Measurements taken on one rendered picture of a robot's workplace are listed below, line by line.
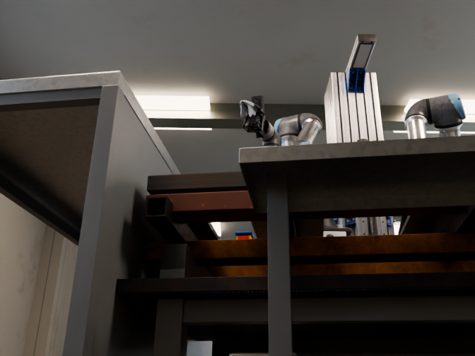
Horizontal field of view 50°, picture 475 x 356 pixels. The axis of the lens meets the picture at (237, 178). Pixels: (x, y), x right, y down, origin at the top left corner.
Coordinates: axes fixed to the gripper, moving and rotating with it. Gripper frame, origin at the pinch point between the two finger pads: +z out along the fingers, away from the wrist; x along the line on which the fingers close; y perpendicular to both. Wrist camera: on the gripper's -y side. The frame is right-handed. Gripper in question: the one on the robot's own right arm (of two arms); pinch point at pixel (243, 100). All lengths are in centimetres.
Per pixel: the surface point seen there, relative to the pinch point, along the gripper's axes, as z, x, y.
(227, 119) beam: -243, 153, -135
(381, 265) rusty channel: 12, -59, 68
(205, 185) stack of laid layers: 58, -26, 60
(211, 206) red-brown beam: 58, -28, 66
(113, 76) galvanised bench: 81, -10, 41
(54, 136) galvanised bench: 63, 26, 45
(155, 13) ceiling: -99, 148, -155
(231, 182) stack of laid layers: 56, -32, 59
